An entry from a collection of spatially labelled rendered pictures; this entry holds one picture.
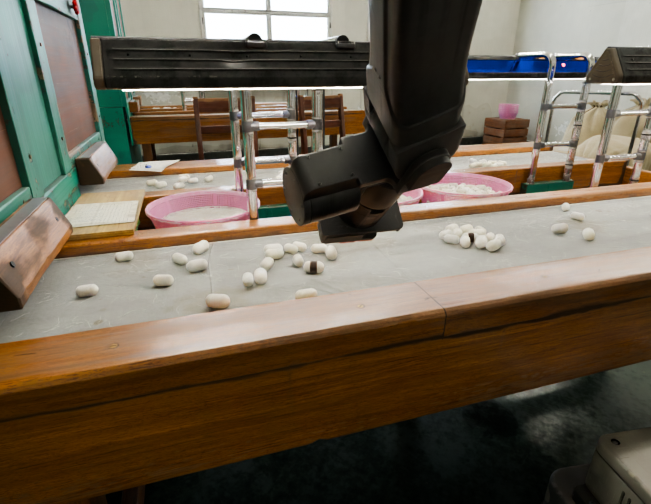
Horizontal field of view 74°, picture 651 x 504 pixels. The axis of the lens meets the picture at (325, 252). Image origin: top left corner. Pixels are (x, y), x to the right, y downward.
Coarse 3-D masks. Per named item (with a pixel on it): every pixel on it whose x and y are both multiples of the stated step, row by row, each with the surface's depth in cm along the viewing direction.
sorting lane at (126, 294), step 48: (240, 240) 90; (288, 240) 90; (384, 240) 90; (432, 240) 90; (528, 240) 90; (576, 240) 90; (624, 240) 90; (48, 288) 70; (144, 288) 70; (192, 288) 70; (240, 288) 70; (288, 288) 70; (336, 288) 70; (0, 336) 58
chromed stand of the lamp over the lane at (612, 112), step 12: (612, 96) 114; (612, 108) 115; (612, 120) 116; (648, 120) 120; (648, 132) 121; (600, 144) 119; (648, 144) 123; (600, 156) 119; (612, 156) 121; (624, 156) 122; (636, 156) 123; (600, 168) 121; (636, 168) 125; (636, 180) 126
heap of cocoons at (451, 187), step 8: (440, 184) 133; (448, 184) 134; (456, 184) 134; (464, 184) 134; (456, 192) 125; (464, 192) 126; (472, 192) 125; (480, 192) 125; (488, 192) 126; (496, 192) 125
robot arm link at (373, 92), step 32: (384, 0) 22; (416, 0) 21; (448, 0) 21; (480, 0) 23; (384, 32) 24; (416, 32) 23; (448, 32) 24; (384, 64) 26; (416, 64) 25; (448, 64) 26; (384, 96) 29; (416, 96) 28; (448, 96) 29; (384, 128) 34; (416, 128) 31; (448, 128) 33
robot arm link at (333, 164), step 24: (360, 144) 39; (288, 168) 40; (312, 168) 38; (336, 168) 38; (360, 168) 38; (384, 168) 39; (408, 168) 36; (432, 168) 35; (288, 192) 42; (312, 192) 37; (336, 192) 39; (360, 192) 40; (312, 216) 40
